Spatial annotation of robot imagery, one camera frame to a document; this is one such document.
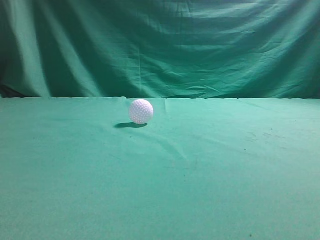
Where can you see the green backdrop cloth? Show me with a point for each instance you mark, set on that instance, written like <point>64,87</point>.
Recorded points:
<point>208,49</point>

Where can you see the green table cloth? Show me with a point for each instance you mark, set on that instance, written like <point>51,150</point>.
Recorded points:
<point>201,169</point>

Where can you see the white dimpled golf ball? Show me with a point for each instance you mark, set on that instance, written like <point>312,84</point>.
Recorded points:
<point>140,111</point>

